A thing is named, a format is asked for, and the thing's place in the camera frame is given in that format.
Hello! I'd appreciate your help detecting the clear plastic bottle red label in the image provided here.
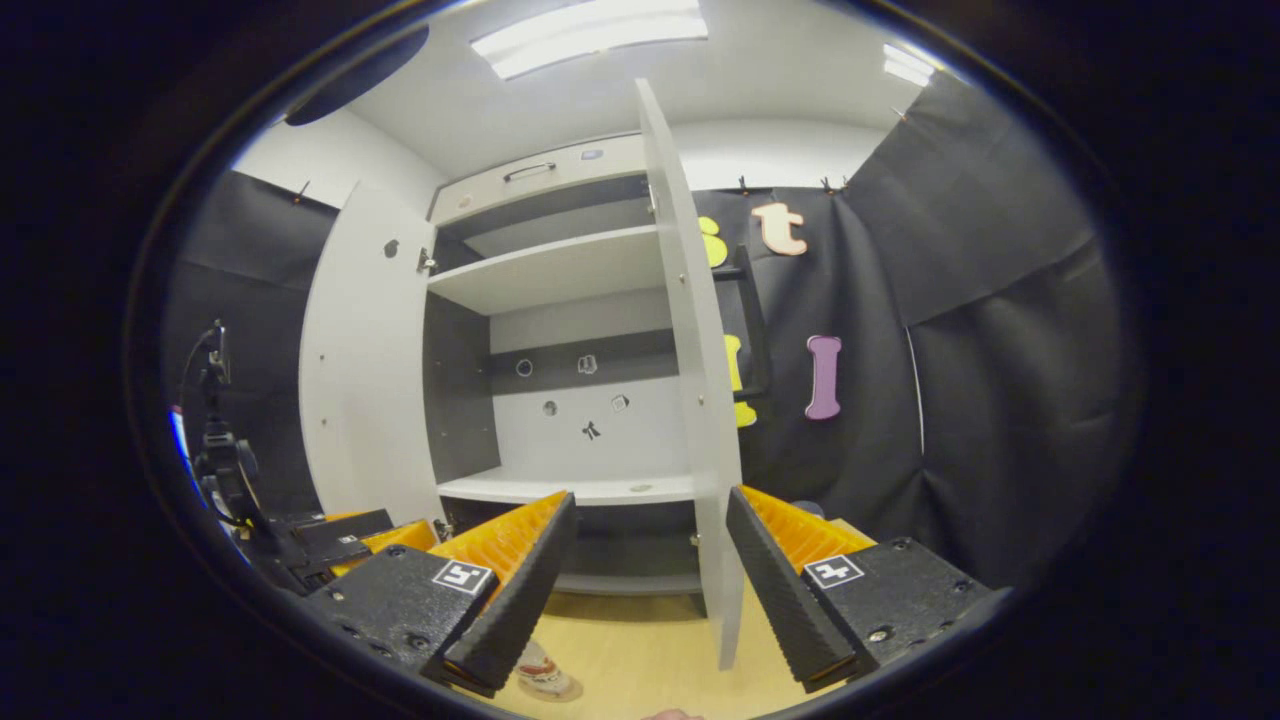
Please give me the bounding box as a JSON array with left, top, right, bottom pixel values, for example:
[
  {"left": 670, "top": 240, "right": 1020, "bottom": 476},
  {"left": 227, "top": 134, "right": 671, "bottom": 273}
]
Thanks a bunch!
[{"left": 515, "top": 640, "right": 584, "bottom": 703}]

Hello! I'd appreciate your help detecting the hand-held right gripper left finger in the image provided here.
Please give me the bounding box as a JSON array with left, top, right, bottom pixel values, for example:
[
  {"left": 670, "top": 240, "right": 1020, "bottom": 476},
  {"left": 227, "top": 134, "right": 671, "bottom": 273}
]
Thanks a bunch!
[{"left": 298, "top": 490, "right": 579, "bottom": 699}]

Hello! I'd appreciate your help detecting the white cabinet door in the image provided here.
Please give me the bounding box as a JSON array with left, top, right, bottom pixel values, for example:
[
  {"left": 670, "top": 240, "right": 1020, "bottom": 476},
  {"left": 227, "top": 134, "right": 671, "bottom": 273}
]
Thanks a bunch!
[
  {"left": 298, "top": 180, "right": 446, "bottom": 526},
  {"left": 635, "top": 78, "right": 771, "bottom": 671}
]

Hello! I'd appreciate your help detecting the round wooden coaster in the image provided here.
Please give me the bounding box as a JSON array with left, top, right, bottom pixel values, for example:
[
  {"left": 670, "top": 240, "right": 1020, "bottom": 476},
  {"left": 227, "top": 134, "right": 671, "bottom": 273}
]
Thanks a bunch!
[{"left": 515, "top": 672, "right": 585, "bottom": 704}]

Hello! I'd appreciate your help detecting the bright screen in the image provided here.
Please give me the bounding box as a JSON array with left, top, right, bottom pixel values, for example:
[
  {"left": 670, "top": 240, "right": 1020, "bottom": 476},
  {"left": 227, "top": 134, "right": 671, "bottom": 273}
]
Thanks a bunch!
[{"left": 170, "top": 405, "right": 201, "bottom": 481}]

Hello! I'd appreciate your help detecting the black backdrop cloth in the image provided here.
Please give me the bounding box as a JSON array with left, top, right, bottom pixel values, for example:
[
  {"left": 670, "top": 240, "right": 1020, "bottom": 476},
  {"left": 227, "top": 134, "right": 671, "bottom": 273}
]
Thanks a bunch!
[
  {"left": 160, "top": 170, "right": 341, "bottom": 521},
  {"left": 690, "top": 70, "right": 1136, "bottom": 591}
]

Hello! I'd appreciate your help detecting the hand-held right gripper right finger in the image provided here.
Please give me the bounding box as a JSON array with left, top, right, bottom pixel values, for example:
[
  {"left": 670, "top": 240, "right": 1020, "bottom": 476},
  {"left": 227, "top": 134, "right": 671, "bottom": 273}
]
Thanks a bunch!
[{"left": 724, "top": 485, "right": 1001, "bottom": 694}]

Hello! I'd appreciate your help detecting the ceiling light panel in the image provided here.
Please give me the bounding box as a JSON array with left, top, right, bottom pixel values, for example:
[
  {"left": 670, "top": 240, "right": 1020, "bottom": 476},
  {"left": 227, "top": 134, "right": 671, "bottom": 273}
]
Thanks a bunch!
[
  {"left": 470, "top": 0, "right": 709, "bottom": 81},
  {"left": 882, "top": 43, "right": 936, "bottom": 88}
]

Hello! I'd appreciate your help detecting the white cabinet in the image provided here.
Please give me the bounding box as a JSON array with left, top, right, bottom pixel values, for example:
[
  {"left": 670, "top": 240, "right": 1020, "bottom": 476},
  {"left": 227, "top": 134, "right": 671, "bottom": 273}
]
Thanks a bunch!
[{"left": 420, "top": 132, "right": 706, "bottom": 616}]

